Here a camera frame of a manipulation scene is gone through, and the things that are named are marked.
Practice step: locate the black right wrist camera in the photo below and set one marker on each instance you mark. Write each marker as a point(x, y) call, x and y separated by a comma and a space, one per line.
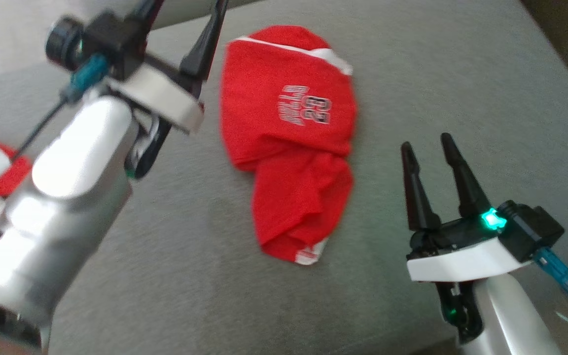
point(530, 231)

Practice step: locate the red shorts white trim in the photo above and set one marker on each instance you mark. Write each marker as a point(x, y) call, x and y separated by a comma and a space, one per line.
point(284, 148)

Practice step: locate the wide grey sofa seat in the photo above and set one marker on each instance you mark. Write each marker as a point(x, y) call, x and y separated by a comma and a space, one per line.
point(461, 98)

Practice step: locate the red white basketball jersey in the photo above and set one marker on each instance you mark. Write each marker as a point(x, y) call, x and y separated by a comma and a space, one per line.
point(12, 178)

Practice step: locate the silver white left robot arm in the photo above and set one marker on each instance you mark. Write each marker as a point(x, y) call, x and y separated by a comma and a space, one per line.
point(67, 172)

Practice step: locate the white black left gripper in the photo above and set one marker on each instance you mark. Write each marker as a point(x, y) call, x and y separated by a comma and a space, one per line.
point(165, 96)

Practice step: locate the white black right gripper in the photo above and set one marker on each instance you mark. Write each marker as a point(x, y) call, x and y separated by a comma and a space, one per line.
point(461, 259)

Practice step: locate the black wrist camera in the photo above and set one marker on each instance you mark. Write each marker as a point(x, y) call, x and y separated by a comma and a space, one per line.
point(530, 231)
point(111, 39)

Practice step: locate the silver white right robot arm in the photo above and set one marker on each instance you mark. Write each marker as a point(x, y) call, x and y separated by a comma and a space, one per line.
point(511, 320)

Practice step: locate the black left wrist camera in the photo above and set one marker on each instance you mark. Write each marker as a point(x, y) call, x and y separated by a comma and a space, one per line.
point(111, 39)

